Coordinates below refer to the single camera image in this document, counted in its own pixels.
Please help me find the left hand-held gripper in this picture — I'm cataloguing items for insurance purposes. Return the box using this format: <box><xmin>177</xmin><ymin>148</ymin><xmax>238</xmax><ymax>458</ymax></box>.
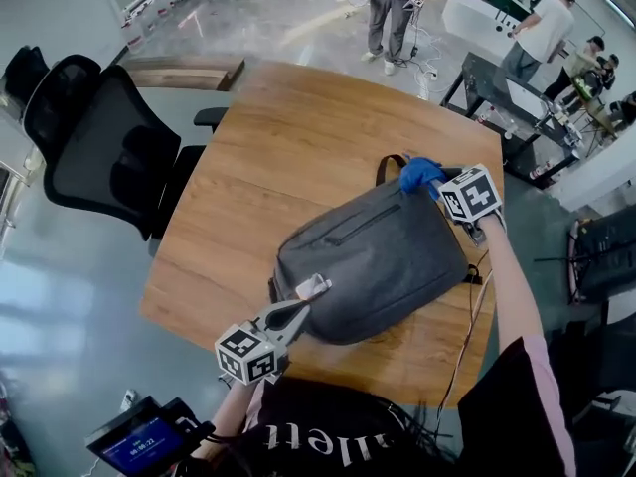
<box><xmin>214</xmin><ymin>272</ymin><xmax>333</xmax><ymax>387</ymax></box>

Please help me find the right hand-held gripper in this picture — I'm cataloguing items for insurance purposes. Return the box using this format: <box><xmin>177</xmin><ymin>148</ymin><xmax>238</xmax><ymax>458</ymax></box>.
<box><xmin>429</xmin><ymin>163</ymin><xmax>508</xmax><ymax>246</ymax></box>

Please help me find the blue cloth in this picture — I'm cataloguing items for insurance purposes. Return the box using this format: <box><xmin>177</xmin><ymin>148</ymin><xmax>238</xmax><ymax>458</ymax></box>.
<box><xmin>398</xmin><ymin>155</ymin><xmax>449</xmax><ymax>202</ymax></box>

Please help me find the grey backpack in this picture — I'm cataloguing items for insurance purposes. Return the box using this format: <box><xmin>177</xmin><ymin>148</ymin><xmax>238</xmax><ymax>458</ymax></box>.
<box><xmin>267</xmin><ymin>153</ymin><xmax>484</xmax><ymax>347</ymax></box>

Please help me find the person's right forearm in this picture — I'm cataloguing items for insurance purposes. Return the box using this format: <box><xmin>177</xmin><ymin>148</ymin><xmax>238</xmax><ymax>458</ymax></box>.
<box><xmin>475</xmin><ymin>214</ymin><xmax>547</xmax><ymax>363</ymax></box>

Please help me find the person's left forearm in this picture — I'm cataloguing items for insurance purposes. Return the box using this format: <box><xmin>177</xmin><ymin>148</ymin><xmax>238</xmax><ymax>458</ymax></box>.
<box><xmin>190</xmin><ymin>379</ymin><xmax>260</xmax><ymax>462</ymax></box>

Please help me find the black metal table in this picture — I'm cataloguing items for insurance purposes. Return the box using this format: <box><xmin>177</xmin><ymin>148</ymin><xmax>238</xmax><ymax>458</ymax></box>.
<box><xmin>438</xmin><ymin>51</ymin><xmax>583</xmax><ymax>190</ymax></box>

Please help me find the white power strip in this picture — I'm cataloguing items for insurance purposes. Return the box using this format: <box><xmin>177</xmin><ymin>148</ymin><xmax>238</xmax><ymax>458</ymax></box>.
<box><xmin>415</xmin><ymin>66</ymin><xmax>439</xmax><ymax>101</ymax></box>

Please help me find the black cart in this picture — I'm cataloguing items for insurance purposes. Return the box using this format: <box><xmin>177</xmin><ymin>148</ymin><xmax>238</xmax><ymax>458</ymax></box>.
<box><xmin>534</xmin><ymin>205</ymin><xmax>636</xmax><ymax>308</ymax></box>

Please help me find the black and pink shirt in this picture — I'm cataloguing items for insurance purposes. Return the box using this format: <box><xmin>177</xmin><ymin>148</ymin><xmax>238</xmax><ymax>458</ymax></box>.
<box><xmin>196</xmin><ymin>334</ymin><xmax>578</xmax><ymax>477</ymax></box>

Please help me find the black device with blue screen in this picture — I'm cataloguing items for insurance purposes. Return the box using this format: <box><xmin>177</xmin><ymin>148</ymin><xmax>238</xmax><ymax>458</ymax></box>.
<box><xmin>83</xmin><ymin>394</ymin><xmax>217</xmax><ymax>477</ymax></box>

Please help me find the wooden bench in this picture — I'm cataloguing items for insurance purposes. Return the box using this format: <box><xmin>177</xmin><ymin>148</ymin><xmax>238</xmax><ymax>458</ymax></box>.
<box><xmin>120</xmin><ymin>56</ymin><xmax>247</xmax><ymax>93</ymax></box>

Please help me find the black mesh office chair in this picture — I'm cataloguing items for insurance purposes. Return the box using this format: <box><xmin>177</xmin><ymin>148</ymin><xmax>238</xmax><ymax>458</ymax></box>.
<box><xmin>22</xmin><ymin>54</ymin><xmax>231</xmax><ymax>258</ymax></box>

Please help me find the thin cable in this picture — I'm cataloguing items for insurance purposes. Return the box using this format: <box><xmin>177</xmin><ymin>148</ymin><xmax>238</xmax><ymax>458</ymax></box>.
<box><xmin>435</xmin><ymin>248</ymin><xmax>494</xmax><ymax>411</ymax></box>

